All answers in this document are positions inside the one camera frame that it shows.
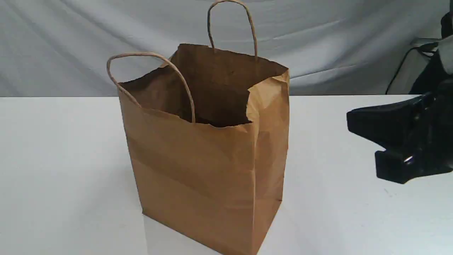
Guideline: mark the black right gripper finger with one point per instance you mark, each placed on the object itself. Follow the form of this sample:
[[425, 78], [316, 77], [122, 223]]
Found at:
[[390, 125]]

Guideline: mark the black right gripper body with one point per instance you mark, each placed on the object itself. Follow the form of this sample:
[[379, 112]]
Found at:
[[427, 145]]

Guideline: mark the brown paper bag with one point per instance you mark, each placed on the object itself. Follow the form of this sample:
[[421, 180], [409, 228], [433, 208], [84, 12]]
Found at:
[[207, 132]]

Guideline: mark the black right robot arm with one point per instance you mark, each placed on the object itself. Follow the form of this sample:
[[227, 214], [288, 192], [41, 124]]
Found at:
[[439, 67]]

